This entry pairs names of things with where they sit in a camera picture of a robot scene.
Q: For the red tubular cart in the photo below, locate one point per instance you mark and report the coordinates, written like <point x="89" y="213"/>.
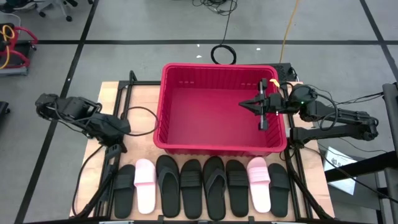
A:
<point x="12" y="71"/>

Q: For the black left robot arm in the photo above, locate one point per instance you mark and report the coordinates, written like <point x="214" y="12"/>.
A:
<point x="74" y="107"/>

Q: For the black flip-flop sandal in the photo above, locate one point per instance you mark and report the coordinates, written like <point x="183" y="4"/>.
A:
<point x="214" y="205"/>
<point x="169" y="202"/>

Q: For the red plastic bin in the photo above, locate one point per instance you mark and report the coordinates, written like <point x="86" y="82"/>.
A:
<point x="202" y="118"/>

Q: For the black stool base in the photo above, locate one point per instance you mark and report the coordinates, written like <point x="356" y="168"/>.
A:
<point x="3" y="109"/>

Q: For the black perforated power box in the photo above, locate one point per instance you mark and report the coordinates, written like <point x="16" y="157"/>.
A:
<point x="281" y="73"/>

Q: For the black metal beam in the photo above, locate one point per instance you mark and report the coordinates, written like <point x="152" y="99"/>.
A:
<point x="373" y="165"/>

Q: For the white printed paper sheet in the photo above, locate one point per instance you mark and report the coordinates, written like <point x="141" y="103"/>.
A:
<point x="337" y="158"/>

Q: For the person's shoe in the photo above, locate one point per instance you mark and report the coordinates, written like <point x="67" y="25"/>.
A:
<point x="18" y="4"/>

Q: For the grey office chair base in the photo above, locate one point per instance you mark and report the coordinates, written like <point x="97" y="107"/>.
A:
<point x="54" y="3"/>

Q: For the black slide sandal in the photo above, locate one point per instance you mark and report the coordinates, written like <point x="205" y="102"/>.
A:
<point x="237" y="202"/>
<point x="124" y="202"/>
<point x="279" y="202"/>
<point x="191" y="202"/>

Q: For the grey metal post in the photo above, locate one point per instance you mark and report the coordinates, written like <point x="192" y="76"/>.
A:
<point x="391" y="118"/>

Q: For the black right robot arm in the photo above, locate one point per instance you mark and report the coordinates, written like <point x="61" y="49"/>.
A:
<point x="342" y="119"/>

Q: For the black aluminium table frame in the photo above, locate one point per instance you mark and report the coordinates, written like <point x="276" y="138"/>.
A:
<point x="143" y="83"/>

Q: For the pink slide sandal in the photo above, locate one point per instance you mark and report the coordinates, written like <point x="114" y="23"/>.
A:
<point x="259" y="199"/>
<point x="145" y="199"/>

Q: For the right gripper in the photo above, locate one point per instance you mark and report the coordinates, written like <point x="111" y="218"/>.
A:
<point x="273" y="104"/>

